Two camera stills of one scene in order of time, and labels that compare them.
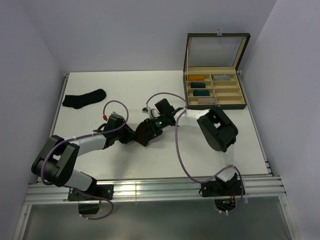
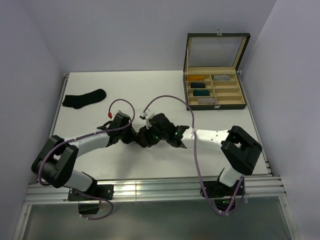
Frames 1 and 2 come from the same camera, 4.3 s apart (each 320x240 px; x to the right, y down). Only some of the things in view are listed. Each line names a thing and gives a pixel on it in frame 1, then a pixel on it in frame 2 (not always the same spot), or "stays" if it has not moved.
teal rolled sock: (197, 93) stays
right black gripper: (156, 132) -> (156, 141)
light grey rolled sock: (221, 77) stays
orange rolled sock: (194, 77) stays
